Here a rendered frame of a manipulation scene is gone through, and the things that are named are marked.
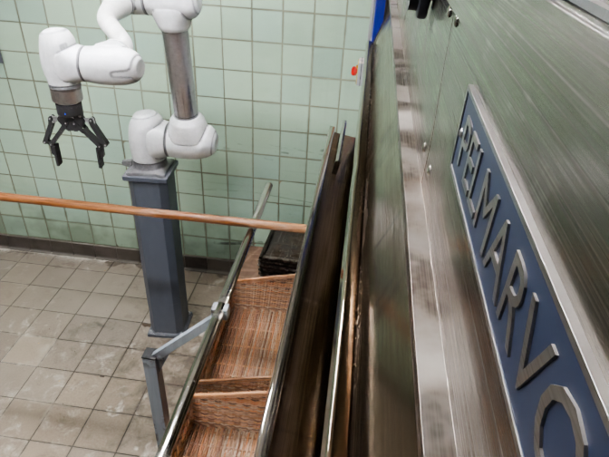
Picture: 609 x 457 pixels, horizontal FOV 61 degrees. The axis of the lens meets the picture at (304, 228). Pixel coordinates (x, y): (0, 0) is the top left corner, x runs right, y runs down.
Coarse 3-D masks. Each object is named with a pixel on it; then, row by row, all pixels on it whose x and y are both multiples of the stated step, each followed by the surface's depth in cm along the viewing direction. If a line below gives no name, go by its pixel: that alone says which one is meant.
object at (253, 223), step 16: (0, 192) 178; (80, 208) 175; (96, 208) 174; (112, 208) 174; (128, 208) 173; (144, 208) 173; (224, 224) 171; (240, 224) 170; (256, 224) 169; (272, 224) 169; (288, 224) 169; (304, 224) 169
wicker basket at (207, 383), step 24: (240, 288) 220; (288, 288) 217; (240, 312) 223; (216, 336) 195; (240, 336) 210; (264, 336) 211; (216, 360) 199; (240, 360) 200; (264, 360) 201; (216, 384) 172; (240, 384) 171; (264, 384) 170
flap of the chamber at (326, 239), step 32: (352, 160) 166; (320, 224) 132; (320, 256) 120; (320, 288) 111; (320, 320) 103; (320, 352) 96; (288, 384) 88; (320, 384) 90; (288, 416) 83; (320, 416) 85; (288, 448) 79; (320, 448) 80
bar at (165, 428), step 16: (256, 208) 183; (240, 256) 158; (224, 288) 145; (224, 304) 140; (208, 320) 142; (192, 336) 146; (208, 336) 129; (144, 352) 153; (160, 352) 151; (208, 352) 126; (144, 368) 154; (160, 368) 156; (192, 368) 121; (160, 384) 159; (192, 384) 117; (160, 400) 161; (160, 416) 166; (176, 416) 110; (160, 432) 170; (176, 432) 107; (160, 448) 103
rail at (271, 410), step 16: (320, 176) 148; (320, 192) 141; (304, 240) 121; (304, 256) 116; (304, 272) 111; (288, 320) 98; (288, 336) 95; (288, 352) 92; (272, 384) 85; (272, 400) 83; (272, 416) 80; (272, 432) 78; (256, 448) 76
